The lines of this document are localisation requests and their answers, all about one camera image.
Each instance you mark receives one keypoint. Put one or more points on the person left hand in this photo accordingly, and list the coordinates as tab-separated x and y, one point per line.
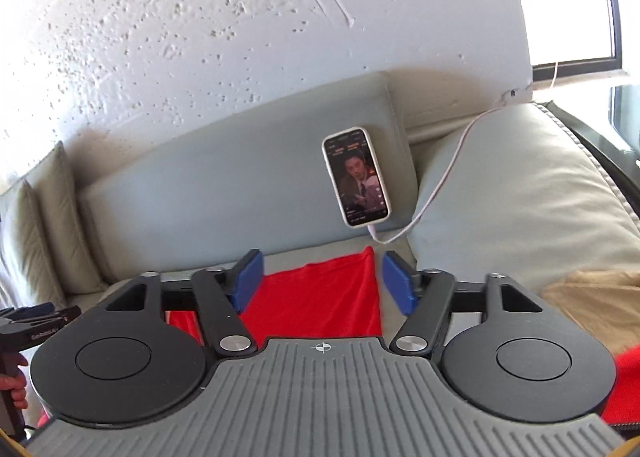
15	380

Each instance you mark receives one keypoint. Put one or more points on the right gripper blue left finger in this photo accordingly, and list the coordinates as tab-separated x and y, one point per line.
221	296

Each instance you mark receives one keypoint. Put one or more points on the olive cushion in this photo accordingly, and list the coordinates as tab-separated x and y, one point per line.
27	272
54	185

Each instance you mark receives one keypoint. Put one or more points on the tan blanket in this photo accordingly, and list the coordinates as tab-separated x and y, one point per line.
604	303

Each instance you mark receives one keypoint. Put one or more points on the grey sofa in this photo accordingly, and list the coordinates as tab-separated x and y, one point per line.
517	194

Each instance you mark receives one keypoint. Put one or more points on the red garment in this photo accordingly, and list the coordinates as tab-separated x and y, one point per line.
336	298

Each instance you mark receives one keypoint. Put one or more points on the window frame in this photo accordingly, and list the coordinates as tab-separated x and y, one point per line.
582	52

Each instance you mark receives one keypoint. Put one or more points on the rear olive cushion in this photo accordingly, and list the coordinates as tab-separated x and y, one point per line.
54	185

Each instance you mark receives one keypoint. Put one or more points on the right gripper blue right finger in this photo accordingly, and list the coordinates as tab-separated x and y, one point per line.
425	299

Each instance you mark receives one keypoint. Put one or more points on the white smartphone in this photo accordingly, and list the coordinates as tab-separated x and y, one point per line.
356	177

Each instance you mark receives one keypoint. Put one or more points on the front olive cushion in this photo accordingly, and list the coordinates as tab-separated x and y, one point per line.
27	272

